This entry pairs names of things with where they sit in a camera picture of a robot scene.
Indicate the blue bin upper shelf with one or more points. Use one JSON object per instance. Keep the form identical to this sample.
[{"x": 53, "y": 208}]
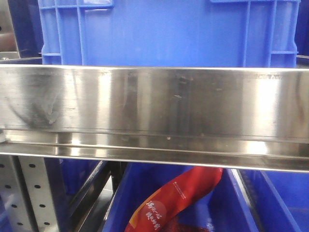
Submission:
[{"x": 180, "y": 33}]

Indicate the perforated metal shelf post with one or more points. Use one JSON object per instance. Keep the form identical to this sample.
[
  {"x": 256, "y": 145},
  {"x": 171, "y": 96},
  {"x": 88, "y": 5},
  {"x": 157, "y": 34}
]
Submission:
[{"x": 29, "y": 187}]

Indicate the blue bin lower right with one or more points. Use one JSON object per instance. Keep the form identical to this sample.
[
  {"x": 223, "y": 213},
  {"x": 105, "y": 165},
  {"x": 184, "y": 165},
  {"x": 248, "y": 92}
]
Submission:
[{"x": 280, "y": 199}]

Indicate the blue bin lower middle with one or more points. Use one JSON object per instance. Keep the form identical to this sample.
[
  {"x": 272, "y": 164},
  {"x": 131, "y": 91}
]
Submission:
[{"x": 222, "y": 210}]

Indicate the stainless steel shelf rail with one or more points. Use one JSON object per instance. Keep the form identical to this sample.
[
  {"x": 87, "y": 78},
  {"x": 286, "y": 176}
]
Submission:
[{"x": 246, "y": 118}]

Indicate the blue bin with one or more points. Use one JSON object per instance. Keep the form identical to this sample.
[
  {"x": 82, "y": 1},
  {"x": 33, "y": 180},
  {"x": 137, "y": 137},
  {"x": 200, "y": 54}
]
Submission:
[
  {"x": 222, "y": 210},
  {"x": 72, "y": 186},
  {"x": 280, "y": 199}
]

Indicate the blue bin lower left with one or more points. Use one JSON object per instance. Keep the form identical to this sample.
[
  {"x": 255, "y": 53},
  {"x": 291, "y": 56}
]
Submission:
[{"x": 72, "y": 186}]

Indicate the red snack bag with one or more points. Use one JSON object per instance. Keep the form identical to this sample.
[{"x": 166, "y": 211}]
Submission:
[{"x": 172, "y": 198}]

